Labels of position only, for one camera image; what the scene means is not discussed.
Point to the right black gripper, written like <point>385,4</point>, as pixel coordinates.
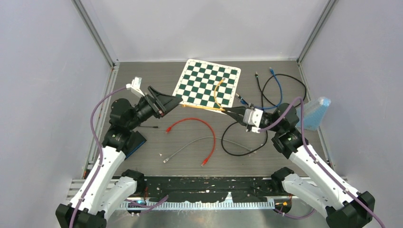
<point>237,110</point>

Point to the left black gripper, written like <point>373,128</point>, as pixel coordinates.
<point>167,102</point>

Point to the black network switch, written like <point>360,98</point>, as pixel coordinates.
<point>134,142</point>

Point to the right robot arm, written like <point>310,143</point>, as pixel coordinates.
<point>342,205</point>

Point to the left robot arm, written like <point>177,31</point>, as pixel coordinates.
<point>93,204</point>

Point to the black power adapter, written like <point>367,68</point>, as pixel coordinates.
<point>149,126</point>

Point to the green white chessboard mat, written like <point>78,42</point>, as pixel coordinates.
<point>207,84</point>

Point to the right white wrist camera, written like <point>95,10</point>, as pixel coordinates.
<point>252,119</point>

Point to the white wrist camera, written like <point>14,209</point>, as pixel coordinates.
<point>252,119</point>
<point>134,87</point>

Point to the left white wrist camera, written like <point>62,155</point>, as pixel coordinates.
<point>134,87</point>

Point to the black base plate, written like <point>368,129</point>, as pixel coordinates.
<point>209,189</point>

